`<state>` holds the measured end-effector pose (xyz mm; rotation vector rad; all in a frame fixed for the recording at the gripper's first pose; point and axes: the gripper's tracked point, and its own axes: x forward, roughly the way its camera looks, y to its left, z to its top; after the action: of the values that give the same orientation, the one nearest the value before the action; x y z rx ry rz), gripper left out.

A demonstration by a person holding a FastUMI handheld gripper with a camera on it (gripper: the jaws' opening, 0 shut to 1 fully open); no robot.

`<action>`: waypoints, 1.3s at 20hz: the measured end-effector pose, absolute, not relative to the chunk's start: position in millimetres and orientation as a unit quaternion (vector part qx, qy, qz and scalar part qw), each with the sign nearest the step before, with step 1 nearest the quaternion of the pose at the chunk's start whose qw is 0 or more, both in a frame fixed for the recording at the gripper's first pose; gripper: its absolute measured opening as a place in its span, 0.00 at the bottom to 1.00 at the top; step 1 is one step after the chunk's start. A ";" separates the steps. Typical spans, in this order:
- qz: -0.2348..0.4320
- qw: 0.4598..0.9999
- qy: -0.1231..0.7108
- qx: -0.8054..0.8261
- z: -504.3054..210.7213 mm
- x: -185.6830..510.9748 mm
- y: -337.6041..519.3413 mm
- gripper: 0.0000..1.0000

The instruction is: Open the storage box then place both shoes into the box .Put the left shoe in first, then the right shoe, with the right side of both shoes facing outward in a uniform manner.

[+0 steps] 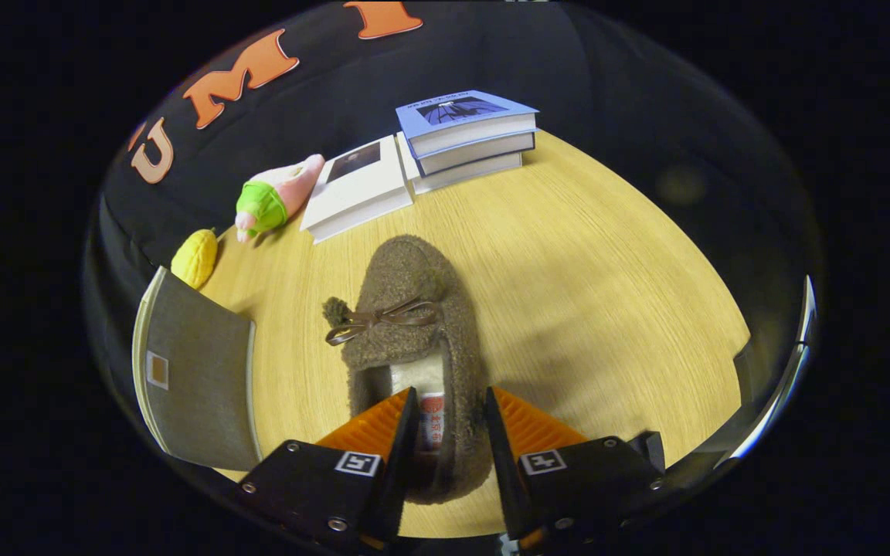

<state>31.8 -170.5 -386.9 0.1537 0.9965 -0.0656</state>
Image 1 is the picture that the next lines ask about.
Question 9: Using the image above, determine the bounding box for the brown fuzzy shoe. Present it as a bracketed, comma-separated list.
[321, 235, 494, 507]

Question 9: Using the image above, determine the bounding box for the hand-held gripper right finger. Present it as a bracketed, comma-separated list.
[484, 386, 666, 551]

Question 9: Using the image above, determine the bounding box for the dark blue book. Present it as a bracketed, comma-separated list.
[414, 131, 536, 177]

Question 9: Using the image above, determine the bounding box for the light blue book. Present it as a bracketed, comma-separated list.
[396, 90, 538, 158]

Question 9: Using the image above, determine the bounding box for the green and pink plush toy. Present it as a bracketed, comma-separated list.
[234, 154, 326, 244]

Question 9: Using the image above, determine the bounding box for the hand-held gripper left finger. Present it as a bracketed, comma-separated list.
[238, 386, 421, 551]

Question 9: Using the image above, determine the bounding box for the white thick book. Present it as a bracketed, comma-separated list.
[397, 133, 525, 195]

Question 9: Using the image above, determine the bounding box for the yellow corn toy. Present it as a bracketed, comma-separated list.
[171, 229, 219, 290]

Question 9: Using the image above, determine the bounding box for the grey fabric storage box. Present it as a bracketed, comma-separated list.
[131, 266, 262, 472]

